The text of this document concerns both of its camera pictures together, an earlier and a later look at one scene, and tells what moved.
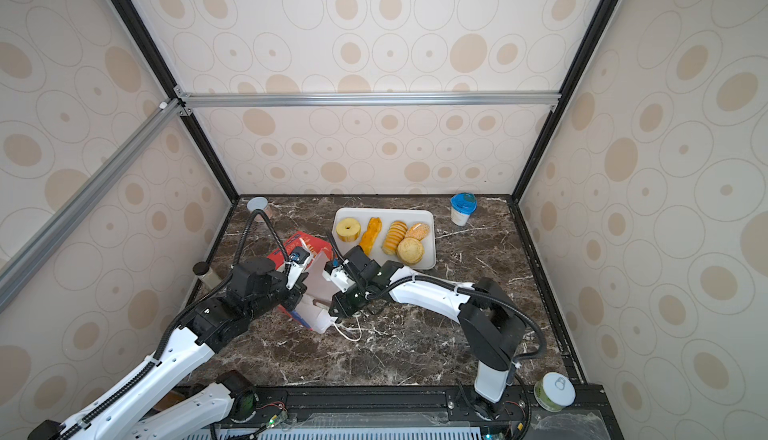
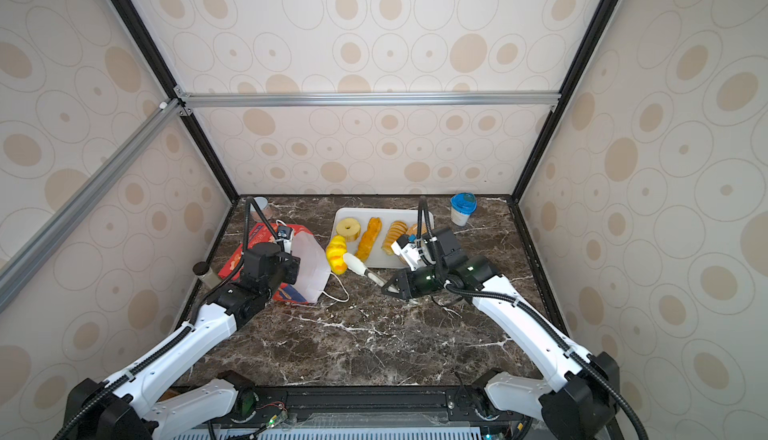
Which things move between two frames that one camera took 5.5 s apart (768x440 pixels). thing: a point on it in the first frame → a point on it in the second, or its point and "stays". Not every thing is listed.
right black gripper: x=341 y=311 → x=404 y=286
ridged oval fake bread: x=396 y=233 stays
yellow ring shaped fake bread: x=348 y=229 stays
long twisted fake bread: x=368 y=239 stays
